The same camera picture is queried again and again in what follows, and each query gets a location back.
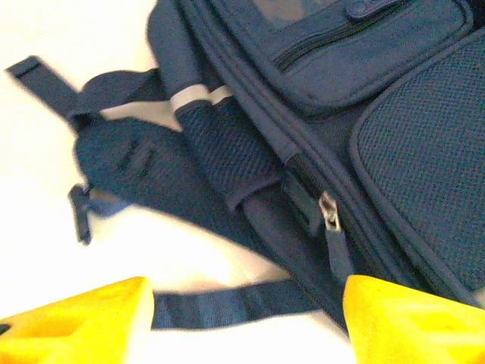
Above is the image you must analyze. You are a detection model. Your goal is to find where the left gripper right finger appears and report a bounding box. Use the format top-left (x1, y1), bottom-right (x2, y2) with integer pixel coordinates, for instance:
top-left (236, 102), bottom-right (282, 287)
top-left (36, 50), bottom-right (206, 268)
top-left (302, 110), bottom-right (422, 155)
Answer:
top-left (343, 275), bottom-right (485, 364)

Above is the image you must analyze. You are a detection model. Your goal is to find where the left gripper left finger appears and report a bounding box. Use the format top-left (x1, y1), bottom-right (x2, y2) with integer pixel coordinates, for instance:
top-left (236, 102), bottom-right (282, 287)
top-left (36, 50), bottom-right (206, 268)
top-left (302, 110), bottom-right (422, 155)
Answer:
top-left (0, 276), bottom-right (156, 364)

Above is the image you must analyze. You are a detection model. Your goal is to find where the navy blue backpack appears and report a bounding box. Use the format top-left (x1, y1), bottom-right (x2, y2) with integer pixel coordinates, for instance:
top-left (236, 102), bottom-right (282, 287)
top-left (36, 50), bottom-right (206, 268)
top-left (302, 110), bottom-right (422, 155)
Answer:
top-left (4, 0), bottom-right (485, 331)

